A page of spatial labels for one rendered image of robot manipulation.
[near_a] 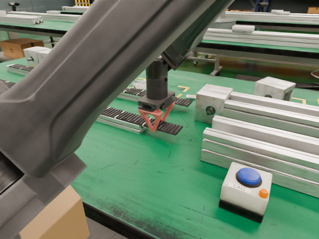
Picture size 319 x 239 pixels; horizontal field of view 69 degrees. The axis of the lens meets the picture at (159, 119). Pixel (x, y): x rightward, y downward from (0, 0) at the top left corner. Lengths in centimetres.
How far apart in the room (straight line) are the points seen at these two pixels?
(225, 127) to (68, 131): 49
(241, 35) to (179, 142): 159
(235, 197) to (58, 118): 37
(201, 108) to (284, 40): 146
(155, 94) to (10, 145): 46
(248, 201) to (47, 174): 36
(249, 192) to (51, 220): 32
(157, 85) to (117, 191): 27
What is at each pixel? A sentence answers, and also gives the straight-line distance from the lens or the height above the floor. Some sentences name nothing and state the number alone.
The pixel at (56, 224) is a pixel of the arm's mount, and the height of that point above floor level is 87.
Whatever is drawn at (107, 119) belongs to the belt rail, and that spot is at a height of 80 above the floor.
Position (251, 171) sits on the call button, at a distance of 48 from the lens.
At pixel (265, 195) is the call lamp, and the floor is 85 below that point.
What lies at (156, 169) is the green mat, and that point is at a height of 78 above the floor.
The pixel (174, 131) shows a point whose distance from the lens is 64.
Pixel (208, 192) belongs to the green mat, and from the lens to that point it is 52.
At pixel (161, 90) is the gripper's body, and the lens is 60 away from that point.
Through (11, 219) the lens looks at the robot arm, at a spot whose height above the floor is 101.
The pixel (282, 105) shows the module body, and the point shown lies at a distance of 77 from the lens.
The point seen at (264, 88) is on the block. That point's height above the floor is 86.
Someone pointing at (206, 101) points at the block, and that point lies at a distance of 73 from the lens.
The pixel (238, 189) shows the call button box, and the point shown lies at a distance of 46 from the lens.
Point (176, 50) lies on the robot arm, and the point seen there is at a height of 104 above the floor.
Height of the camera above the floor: 115
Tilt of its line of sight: 29 degrees down
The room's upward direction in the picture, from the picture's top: straight up
